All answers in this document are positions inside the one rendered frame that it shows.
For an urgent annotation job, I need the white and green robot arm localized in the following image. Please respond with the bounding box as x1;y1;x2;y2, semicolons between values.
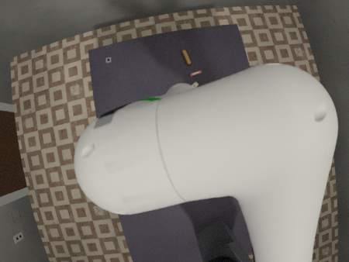
74;64;338;262

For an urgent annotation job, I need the small orange block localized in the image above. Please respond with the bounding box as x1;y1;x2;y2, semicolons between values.
182;50;191;65

